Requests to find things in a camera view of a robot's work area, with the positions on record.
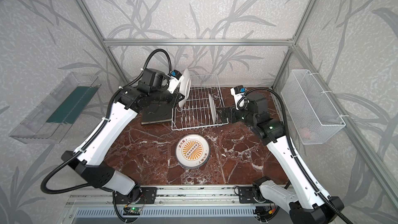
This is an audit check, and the white round plate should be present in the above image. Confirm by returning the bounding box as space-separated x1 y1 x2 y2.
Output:
208 94 217 124
178 69 191 108
178 136 211 170
175 133 210 167

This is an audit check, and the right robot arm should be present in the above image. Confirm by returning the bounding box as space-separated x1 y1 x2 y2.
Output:
217 85 351 224

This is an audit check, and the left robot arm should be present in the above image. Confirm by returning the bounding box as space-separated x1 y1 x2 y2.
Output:
40 48 184 202

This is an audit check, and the pink object in basket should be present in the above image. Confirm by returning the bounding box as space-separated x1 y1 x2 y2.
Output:
298 128 314 140

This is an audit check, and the left green circuit board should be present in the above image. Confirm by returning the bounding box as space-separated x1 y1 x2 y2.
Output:
123 206 143 216

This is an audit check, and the white wire dish rack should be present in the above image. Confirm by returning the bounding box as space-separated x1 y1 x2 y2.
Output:
171 74 225 131

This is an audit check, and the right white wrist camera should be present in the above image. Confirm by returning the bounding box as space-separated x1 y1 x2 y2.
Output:
230 85 246 110

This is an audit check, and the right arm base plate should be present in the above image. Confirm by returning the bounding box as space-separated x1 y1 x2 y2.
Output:
234 186 274 204

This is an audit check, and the white mesh wall basket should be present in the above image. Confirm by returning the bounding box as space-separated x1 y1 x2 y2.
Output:
282 69 346 145

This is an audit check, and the aluminium frame crossbar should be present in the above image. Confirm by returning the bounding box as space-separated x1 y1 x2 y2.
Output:
104 39 293 46

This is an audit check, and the right circuit board with wires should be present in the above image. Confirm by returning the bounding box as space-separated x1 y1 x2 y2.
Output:
253 206 278 220

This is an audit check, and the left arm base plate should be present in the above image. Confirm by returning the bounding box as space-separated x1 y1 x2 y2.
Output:
115 186 157 205

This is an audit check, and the clear plastic wall bin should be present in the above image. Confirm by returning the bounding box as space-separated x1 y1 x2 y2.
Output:
9 72 101 144

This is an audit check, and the aluminium mounting rail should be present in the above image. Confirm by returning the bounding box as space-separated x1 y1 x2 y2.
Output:
63 185 327 207

